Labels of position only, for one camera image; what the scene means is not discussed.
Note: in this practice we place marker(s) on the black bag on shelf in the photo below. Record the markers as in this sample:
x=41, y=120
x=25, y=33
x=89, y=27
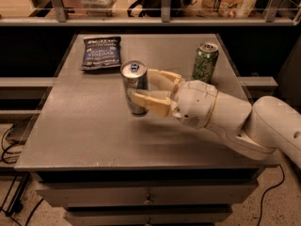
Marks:
x=156, y=8

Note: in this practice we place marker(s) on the colourful printed bag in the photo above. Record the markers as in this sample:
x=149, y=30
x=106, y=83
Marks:
x=226, y=8

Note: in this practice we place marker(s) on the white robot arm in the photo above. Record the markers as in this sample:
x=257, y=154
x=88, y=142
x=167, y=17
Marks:
x=253, y=130

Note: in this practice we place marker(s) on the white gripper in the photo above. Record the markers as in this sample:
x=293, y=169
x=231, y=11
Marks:
x=196, y=104

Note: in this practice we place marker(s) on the green soda can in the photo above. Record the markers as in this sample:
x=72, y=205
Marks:
x=205, y=61

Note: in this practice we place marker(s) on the silver blue redbull can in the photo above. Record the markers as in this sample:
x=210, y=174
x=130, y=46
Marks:
x=134, y=76

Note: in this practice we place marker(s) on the blue chip bag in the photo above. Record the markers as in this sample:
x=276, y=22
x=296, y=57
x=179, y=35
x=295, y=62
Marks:
x=101, y=53

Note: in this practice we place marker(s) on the grey cabinet drawer unit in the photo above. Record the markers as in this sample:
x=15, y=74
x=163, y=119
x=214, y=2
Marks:
x=147, y=203

